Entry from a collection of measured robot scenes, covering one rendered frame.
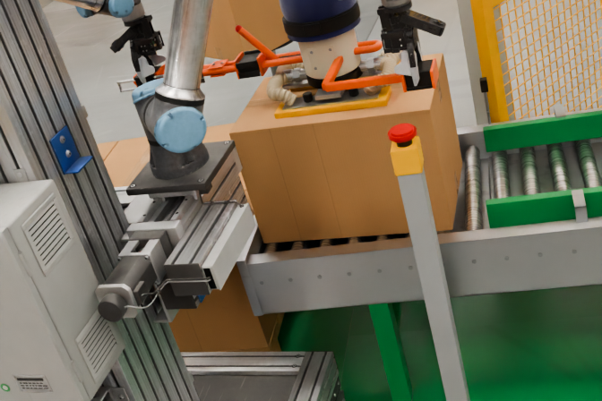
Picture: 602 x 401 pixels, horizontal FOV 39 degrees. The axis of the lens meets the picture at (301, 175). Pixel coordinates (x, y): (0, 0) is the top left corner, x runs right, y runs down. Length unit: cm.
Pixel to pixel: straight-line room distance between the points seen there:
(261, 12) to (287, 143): 165
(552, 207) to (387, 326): 60
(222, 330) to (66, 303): 111
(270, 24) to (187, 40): 218
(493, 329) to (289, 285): 80
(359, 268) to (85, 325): 87
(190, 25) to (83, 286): 63
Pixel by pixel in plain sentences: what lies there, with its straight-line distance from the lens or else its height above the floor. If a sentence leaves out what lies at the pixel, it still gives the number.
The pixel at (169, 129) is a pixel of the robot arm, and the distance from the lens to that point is 194.
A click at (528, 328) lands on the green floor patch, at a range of 300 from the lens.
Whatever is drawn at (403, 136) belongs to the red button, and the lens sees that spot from 203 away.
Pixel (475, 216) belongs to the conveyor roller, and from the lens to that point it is 259.
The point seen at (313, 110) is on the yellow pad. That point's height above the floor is 96.
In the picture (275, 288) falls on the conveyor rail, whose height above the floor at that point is 50.
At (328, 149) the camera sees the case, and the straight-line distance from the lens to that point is 245.
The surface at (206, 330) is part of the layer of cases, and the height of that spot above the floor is 24.
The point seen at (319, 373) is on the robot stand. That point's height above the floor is 21.
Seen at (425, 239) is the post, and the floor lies 74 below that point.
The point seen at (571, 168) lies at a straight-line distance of 287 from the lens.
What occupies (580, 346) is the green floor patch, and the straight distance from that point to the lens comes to 292.
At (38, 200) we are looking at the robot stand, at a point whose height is 122.
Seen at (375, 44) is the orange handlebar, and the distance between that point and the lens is 248.
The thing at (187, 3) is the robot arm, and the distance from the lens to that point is 191.
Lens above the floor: 194
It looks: 27 degrees down
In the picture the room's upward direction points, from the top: 16 degrees counter-clockwise
